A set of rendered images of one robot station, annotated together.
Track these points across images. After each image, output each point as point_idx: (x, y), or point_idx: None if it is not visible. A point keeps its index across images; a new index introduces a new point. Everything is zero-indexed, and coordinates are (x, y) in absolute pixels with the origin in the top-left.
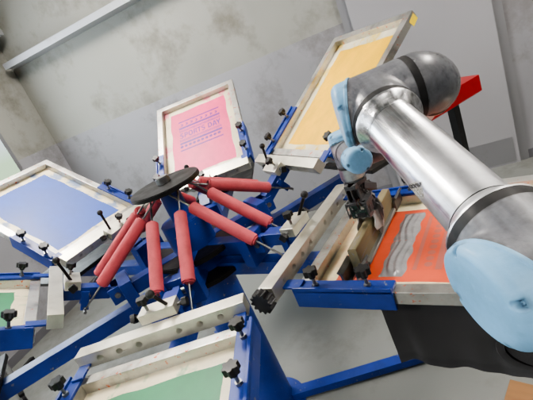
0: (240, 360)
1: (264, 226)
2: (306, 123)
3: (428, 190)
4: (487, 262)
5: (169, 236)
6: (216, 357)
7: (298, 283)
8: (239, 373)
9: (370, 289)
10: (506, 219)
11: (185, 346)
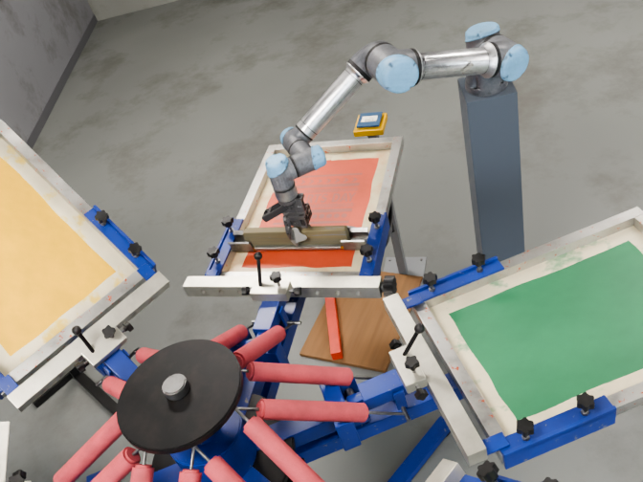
0: (457, 279)
1: (246, 336)
2: (3, 312)
3: (475, 60)
4: (520, 48)
5: (242, 441)
6: (443, 323)
7: (366, 271)
8: (470, 274)
9: (384, 222)
10: (502, 44)
11: (441, 343)
